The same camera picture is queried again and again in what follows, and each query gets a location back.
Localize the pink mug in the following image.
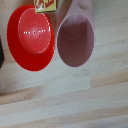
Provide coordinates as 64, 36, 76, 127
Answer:
55, 0, 97, 68

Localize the red plastic bowl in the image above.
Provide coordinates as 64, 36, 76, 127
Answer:
6, 4, 56, 72

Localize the yellow red snack box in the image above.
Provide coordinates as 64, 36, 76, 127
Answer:
34, 0, 58, 14

